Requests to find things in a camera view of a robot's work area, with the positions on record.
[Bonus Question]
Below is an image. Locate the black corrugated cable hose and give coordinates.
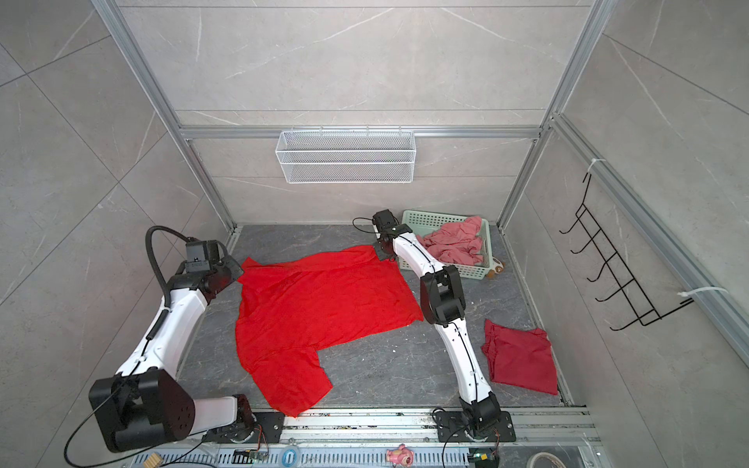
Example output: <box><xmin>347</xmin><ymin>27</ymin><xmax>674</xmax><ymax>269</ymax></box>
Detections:
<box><xmin>144</xmin><ymin>225</ymin><xmax>197</xmax><ymax>308</ymax></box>

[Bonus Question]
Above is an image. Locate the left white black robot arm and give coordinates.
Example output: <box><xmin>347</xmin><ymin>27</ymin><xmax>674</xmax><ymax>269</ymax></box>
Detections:
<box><xmin>89</xmin><ymin>238</ymin><xmax>257</xmax><ymax>454</ymax></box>

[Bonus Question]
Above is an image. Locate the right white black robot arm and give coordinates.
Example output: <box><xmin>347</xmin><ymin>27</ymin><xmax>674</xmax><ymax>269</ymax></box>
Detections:
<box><xmin>372</xmin><ymin>210</ymin><xmax>502</xmax><ymax>439</ymax></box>

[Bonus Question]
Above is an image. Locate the bright red t shirt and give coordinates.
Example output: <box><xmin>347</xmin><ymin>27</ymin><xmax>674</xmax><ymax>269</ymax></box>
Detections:
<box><xmin>235</xmin><ymin>246</ymin><xmax>423</xmax><ymax>417</ymax></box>

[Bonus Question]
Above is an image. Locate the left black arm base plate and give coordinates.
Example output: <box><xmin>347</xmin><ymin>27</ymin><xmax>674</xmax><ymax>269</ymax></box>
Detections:
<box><xmin>202</xmin><ymin>411</ymin><xmax>286</xmax><ymax>445</ymax></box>

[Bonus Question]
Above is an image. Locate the pink t shirt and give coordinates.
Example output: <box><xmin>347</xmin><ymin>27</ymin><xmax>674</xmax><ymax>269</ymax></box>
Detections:
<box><xmin>417</xmin><ymin>216</ymin><xmax>484</xmax><ymax>266</ymax></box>

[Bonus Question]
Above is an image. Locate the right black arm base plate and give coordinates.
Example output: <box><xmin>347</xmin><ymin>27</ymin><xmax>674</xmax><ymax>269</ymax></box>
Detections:
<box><xmin>430</xmin><ymin>408</ymin><xmax>517</xmax><ymax>444</ymax></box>

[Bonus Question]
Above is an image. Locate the small wooden block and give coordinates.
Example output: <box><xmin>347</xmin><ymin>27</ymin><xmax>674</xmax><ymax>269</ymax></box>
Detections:
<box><xmin>142</xmin><ymin>452</ymin><xmax>164</xmax><ymax>468</ymax></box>

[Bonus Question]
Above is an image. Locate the black wire hook rack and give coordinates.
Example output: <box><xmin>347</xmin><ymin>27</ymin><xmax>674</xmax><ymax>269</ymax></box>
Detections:
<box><xmin>559</xmin><ymin>174</ymin><xmax>696</xmax><ymax>332</ymax></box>

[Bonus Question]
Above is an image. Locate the pink plush toy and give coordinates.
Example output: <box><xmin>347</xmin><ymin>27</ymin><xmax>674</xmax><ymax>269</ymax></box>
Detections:
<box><xmin>385</xmin><ymin>444</ymin><xmax>415</xmax><ymax>468</ymax></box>

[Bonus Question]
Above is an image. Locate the brown white plush toy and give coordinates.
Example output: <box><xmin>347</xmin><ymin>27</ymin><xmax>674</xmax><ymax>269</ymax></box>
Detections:
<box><xmin>486</xmin><ymin>257</ymin><xmax>505</xmax><ymax>279</ymax></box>

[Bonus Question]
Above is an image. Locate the aluminium mounting rail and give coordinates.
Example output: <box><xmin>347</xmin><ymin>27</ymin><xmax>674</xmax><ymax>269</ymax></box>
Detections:
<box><xmin>267</xmin><ymin>407</ymin><xmax>603</xmax><ymax>448</ymax></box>

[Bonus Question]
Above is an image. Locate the dark red folded t shirt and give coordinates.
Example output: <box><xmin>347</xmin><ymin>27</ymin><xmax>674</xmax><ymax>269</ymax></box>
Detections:
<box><xmin>482</xmin><ymin>320</ymin><xmax>559</xmax><ymax>395</ymax></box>

